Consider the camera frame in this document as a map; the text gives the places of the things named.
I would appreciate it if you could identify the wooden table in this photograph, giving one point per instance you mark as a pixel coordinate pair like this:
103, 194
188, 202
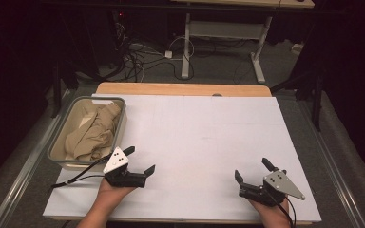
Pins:
183, 89

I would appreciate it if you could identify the person's left hand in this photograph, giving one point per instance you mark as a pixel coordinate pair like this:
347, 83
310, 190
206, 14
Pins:
114, 193

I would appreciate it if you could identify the black stand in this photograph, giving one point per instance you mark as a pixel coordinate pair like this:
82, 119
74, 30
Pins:
313, 95
57, 85

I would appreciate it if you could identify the metal rail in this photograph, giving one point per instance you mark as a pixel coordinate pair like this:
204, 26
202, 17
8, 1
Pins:
28, 161
332, 161

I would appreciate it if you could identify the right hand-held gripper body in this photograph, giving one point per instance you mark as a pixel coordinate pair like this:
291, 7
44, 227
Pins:
271, 188

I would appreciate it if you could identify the person's right hand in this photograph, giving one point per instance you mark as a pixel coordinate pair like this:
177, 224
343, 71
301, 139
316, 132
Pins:
272, 213

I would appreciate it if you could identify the white board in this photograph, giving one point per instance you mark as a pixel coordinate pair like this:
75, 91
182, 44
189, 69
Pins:
202, 142

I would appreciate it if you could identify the white power adapter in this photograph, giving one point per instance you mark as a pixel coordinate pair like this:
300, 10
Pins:
168, 54

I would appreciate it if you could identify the grey plastic bin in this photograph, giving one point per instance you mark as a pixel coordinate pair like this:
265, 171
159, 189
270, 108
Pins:
60, 152

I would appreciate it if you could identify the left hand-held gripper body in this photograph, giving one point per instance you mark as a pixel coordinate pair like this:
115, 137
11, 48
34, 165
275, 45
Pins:
120, 171

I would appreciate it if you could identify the white metal desk frame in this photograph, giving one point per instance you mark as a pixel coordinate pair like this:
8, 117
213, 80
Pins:
221, 34

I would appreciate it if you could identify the beige cloth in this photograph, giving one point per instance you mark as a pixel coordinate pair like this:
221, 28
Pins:
93, 133

